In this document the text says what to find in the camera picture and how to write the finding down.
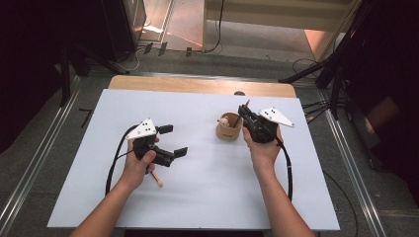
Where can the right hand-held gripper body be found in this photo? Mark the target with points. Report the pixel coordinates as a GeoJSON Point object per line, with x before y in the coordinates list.
{"type": "Point", "coordinates": [263, 126]}

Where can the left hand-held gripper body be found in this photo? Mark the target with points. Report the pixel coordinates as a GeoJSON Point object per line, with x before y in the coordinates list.
{"type": "Point", "coordinates": [143, 130]}

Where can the wooden brush holder with figurine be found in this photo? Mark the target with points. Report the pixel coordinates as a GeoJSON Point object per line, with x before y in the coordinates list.
{"type": "Point", "coordinates": [227, 131]}

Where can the person's right hand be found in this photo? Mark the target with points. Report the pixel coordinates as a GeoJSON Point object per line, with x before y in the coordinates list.
{"type": "Point", "coordinates": [263, 153]}

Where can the person's left hand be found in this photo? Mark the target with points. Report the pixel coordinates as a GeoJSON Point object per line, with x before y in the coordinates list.
{"type": "Point", "coordinates": [136, 173]}

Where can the dark round table grommet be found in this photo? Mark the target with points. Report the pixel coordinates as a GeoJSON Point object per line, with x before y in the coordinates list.
{"type": "Point", "coordinates": [239, 93]}

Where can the white board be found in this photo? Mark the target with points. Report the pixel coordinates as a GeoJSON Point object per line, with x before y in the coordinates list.
{"type": "Point", "coordinates": [197, 184]}

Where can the wooden table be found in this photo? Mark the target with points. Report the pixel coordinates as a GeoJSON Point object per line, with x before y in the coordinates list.
{"type": "Point", "coordinates": [197, 85]}

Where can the black metal stand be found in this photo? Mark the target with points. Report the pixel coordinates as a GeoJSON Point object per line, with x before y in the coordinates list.
{"type": "Point", "coordinates": [66, 75]}

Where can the black tripod stand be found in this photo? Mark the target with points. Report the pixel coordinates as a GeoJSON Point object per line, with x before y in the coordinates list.
{"type": "Point", "coordinates": [336, 65]}

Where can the beige shelf unit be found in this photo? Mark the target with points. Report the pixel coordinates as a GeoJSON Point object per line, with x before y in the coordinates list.
{"type": "Point", "coordinates": [280, 13]}

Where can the dark cabinet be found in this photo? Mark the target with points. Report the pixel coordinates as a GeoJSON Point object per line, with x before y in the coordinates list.
{"type": "Point", "coordinates": [118, 26]}

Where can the dim brown object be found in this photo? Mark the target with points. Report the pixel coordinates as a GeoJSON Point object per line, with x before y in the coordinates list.
{"type": "Point", "coordinates": [382, 113]}

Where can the metal floor rail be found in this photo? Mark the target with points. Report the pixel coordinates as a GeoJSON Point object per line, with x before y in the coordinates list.
{"type": "Point", "coordinates": [349, 164]}
{"type": "Point", "coordinates": [29, 171]}

